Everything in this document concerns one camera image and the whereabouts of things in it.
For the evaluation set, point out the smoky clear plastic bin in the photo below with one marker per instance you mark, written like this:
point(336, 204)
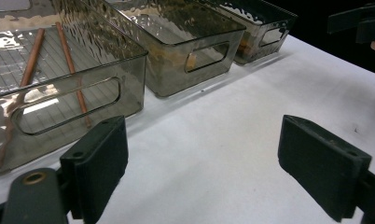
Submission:
point(255, 39)
point(129, 81)
point(170, 74)

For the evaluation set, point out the white table cover sheet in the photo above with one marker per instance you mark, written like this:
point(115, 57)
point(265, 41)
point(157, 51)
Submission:
point(223, 140)

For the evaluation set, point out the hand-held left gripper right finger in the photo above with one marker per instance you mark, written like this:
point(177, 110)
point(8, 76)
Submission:
point(322, 168)

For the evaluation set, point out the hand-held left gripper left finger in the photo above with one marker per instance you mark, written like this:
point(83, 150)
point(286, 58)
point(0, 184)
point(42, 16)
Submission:
point(97, 168)

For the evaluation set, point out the brown wooden chopstick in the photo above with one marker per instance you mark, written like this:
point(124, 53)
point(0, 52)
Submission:
point(30, 65)
point(69, 60)

